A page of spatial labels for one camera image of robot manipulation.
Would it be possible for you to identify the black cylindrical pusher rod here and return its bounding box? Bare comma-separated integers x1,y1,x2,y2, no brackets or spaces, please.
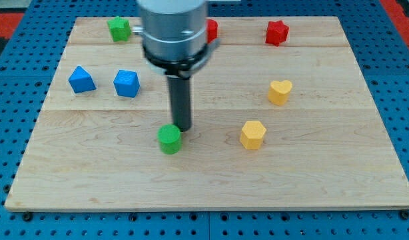
167,77,192,132

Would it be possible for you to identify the green cylinder block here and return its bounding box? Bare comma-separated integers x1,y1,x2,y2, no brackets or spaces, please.
157,124,182,155

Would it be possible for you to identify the wooden board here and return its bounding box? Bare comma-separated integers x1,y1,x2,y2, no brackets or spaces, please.
5,17,409,212

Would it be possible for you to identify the blue cube block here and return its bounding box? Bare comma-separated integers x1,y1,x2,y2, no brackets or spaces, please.
113,69,140,98

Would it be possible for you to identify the red cylinder block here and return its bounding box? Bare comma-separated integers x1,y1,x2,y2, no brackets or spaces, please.
206,19,218,43

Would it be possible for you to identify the green star block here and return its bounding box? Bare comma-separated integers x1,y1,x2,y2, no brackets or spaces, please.
107,16,131,42

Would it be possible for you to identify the yellow hexagon block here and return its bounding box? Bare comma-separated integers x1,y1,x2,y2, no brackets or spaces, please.
240,121,266,150

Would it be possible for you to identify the blue triangular block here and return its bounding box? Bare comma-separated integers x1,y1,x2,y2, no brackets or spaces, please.
68,65,96,93

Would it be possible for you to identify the yellow heart block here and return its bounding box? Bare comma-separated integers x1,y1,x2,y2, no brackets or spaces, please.
267,80,292,106

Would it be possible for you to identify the red star block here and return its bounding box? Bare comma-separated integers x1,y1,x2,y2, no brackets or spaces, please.
265,20,289,47

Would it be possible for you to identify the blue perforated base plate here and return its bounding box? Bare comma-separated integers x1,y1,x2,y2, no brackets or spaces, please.
0,0,409,239

